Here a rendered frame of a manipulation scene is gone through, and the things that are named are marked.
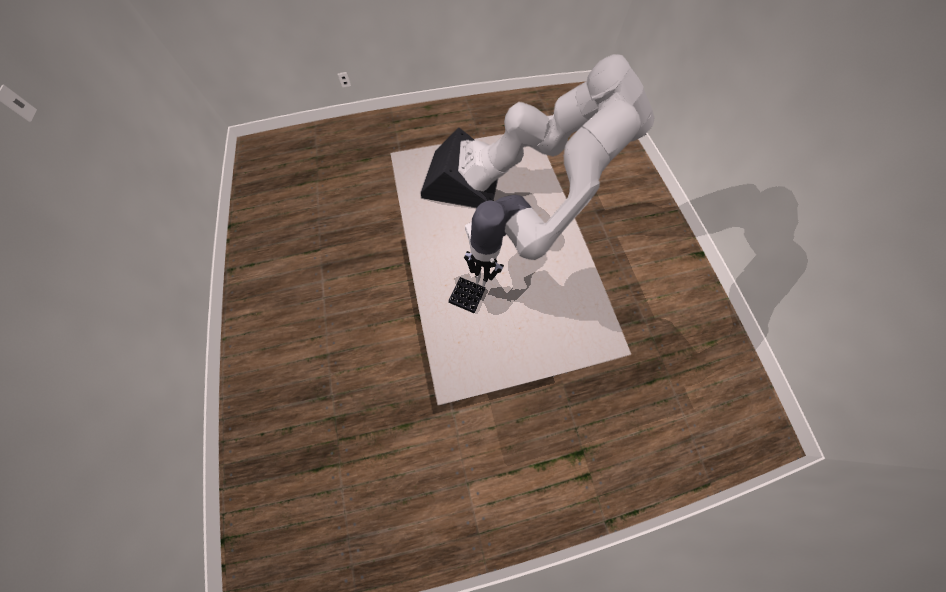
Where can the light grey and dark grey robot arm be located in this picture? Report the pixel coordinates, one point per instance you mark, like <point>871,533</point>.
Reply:
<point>624,104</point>

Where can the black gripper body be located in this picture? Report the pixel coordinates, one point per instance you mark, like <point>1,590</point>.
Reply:
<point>484,264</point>

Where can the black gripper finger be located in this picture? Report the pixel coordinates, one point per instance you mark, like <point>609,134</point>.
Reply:
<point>472,267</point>
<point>487,275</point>

